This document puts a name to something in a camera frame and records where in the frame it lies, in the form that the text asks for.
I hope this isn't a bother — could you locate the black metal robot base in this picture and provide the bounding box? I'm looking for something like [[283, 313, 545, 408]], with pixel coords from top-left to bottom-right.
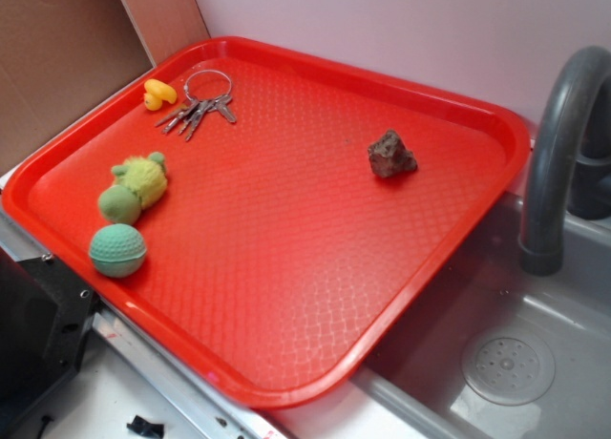
[[1, 254, 96, 438]]

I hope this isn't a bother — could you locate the brown rough rock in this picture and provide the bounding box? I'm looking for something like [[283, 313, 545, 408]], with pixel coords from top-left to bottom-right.
[[368, 129, 418, 178]]

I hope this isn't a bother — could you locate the red plastic tray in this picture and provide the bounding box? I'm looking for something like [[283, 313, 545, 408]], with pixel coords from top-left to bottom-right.
[[3, 37, 530, 409]]

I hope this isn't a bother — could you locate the green plush turtle toy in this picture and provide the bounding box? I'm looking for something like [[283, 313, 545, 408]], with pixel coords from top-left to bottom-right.
[[97, 152, 168, 225]]

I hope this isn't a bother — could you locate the yellow rubber duck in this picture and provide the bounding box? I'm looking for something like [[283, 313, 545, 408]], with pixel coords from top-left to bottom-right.
[[143, 78, 178, 111]]

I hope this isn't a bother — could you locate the green dimpled ball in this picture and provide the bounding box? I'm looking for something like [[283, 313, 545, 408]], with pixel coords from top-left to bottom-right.
[[89, 223, 147, 278]]

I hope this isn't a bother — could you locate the grey plastic sink basin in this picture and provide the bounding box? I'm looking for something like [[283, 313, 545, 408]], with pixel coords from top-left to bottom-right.
[[354, 194, 610, 438]]

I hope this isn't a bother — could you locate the grey curved faucet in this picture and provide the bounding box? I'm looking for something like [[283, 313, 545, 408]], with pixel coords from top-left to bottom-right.
[[518, 46, 610, 276]]

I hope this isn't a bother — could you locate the black tape scrap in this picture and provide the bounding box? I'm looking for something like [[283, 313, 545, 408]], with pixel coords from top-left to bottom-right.
[[126, 415, 165, 439]]

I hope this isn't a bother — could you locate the brown cardboard panel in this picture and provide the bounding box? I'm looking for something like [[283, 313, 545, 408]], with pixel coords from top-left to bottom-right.
[[1, 0, 209, 173]]

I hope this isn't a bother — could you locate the silver key bunch on ring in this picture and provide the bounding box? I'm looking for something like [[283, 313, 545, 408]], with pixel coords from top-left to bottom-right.
[[154, 69, 238, 142]]

